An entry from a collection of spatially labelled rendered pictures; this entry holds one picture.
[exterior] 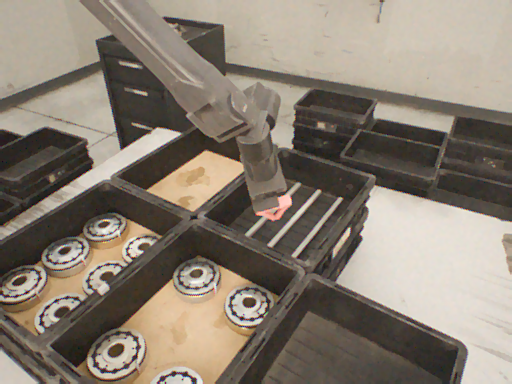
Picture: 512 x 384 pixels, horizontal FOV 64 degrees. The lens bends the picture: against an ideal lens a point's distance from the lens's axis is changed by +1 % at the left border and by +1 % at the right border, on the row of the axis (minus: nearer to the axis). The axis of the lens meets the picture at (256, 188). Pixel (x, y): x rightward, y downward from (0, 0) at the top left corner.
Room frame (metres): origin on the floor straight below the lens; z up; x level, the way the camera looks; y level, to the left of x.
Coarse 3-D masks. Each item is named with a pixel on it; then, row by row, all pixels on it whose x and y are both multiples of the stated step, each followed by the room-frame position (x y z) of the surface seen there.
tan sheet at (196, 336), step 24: (216, 264) 0.68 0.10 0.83; (168, 288) 0.60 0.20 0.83; (144, 312) 0.54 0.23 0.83; (168, 312) 0.54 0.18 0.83; (192, 312) 0.54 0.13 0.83; (216, 312) 0.54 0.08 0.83; (144, 336) 0.48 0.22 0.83; (168, 336) 0.48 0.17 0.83; (192, 336) 0.48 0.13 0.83; (216, 336) 0.48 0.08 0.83; (240, 336) 0.48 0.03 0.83; (168, 360) 0.43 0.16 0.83; (192, 360) 0.43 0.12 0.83; (216, 360) 0.43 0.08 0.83
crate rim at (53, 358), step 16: (192, 224) 0.71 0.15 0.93; (208, 224) 0.70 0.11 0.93; (240, 240) 0.65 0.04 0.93; (272, 256) 0.60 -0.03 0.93; (128, 272) 0.56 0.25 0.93; (304, 272) 0.56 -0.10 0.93; (112, 288) 0.52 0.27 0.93; (288, 288) 0.52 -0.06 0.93; (96, 304) 0.48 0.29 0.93; (80, 320) 0.45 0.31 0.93; (48, 336) 0.42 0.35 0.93; (256, 336) 0.42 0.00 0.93; (48, 352) 0.39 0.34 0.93; (240, 352) 0.39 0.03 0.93; (64, 368) 0.36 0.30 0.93
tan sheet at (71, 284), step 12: (132, 228) 0.81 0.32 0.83; (144, 228) 0.80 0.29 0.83; (96, 252) 0.72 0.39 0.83; (108, 252) 0.72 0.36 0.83; (120, 252) 0.72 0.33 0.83; (36, 264) 0.68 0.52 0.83; (96, 264) 0.68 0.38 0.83; (48, 276) 0.64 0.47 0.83; (72, 276) 0.64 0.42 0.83; (60, 288) 0.61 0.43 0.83; (72, 288) 0.61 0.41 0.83; (48, 300) 0.57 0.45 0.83; (12, 312) 0.54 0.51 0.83; (24, 312) 0.54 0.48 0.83; (36, 312) 0.54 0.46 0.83; (24, 324) 0.51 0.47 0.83
